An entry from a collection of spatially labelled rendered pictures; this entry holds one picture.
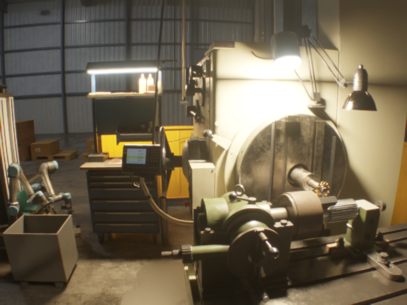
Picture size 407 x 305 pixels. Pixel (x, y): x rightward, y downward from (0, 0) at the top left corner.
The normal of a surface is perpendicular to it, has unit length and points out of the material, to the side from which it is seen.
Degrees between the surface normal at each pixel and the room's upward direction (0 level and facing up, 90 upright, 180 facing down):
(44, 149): 90
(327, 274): 0
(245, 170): 90
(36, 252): 90
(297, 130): 90
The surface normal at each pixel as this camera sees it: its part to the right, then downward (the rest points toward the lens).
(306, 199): 0.07, -0.77
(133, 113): 0.09, 0.19
